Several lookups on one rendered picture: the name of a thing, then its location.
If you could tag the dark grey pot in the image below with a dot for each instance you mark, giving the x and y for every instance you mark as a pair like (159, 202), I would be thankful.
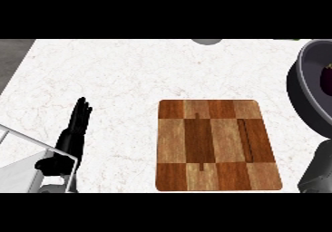
(308, 90)

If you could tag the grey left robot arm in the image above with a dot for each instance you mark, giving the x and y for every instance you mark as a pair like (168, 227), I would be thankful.
(51, 184)

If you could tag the grey round object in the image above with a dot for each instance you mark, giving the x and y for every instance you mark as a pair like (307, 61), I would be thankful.
(206, 41)

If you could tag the dark purple eggplant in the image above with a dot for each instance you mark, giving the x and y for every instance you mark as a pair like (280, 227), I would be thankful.
(329, 80)

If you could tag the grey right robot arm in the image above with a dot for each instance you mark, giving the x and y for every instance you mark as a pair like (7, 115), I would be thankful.
(321, 169)

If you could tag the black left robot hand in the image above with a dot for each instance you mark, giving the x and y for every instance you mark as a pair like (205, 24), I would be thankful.
(72, 137)

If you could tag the checkered wooden cutting board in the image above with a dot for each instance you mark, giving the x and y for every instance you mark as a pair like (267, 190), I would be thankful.
(217, 145)

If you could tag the white frame structure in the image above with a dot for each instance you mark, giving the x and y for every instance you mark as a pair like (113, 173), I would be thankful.
(20, 172)

